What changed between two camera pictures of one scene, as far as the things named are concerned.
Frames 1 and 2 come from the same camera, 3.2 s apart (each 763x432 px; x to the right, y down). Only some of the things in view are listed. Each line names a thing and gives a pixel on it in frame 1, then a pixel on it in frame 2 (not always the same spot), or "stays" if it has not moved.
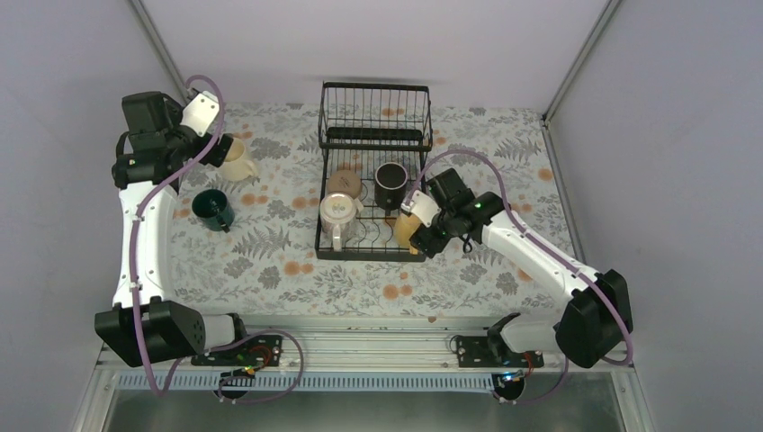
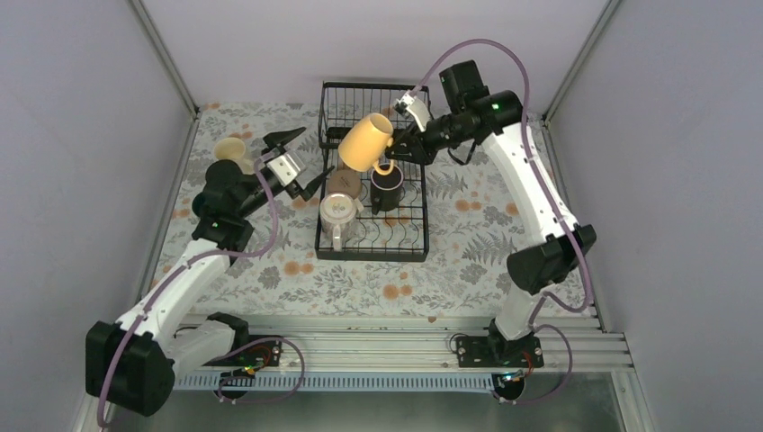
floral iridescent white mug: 338,213 stays
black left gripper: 217,157 → 294,189
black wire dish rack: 373,140 stays
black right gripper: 429,245 → 418,150
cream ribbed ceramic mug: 234,167 stays
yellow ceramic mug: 404,227 → 363,146
